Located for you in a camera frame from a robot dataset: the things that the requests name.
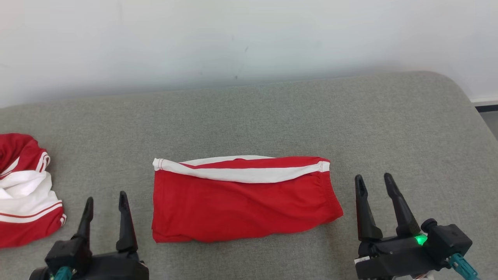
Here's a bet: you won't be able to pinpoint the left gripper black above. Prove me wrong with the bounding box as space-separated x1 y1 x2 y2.
71 191 149 280

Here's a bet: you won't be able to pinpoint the red and white shirt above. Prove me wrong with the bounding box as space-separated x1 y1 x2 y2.
0 133 67 249

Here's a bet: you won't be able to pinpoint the red shorts with white stripe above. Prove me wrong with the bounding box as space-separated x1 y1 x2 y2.
151 155 344 243

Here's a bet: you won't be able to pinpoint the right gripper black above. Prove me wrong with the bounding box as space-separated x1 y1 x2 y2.
354 173 448 280

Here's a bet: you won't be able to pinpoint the teal plug camera cable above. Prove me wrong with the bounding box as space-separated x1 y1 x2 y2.
53 266 74 280
447 253 480 280

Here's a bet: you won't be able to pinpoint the wall baseboard strip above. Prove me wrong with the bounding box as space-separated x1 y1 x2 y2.
470 96 498 113

